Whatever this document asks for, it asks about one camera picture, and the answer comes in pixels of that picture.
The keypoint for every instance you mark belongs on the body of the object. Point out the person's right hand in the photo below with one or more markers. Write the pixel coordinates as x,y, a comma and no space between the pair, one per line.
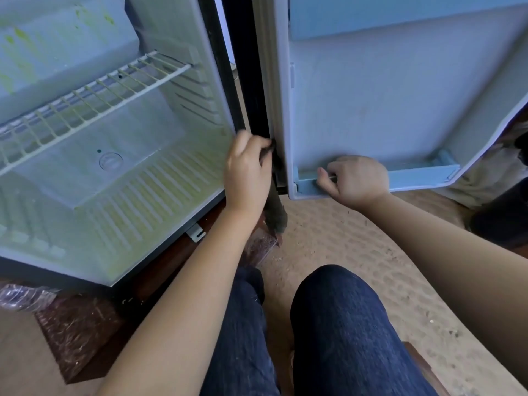
359,184

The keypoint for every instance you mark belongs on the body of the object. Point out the person's left hand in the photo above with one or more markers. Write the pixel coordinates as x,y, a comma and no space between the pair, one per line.
247,177

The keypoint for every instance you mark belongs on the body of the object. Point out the dark grey cloth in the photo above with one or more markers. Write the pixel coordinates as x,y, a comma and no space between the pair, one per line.
275,217

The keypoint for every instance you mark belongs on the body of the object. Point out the fridge door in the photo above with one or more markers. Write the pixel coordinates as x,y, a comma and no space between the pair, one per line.
371,94

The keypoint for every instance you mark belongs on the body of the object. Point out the grey mini fridge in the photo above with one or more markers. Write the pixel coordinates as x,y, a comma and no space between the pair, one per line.
107,218

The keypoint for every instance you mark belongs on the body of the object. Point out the person's right forearm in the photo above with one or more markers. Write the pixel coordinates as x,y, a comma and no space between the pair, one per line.
462,276

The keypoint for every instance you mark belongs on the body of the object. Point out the person's left forearm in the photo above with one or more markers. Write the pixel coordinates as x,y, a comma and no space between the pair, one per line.
181,325

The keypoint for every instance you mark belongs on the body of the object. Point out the person's dark trousers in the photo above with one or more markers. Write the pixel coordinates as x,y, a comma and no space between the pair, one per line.
346,342

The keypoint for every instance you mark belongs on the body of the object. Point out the dark red wooden stand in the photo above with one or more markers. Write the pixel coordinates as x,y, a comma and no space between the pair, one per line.
82,325

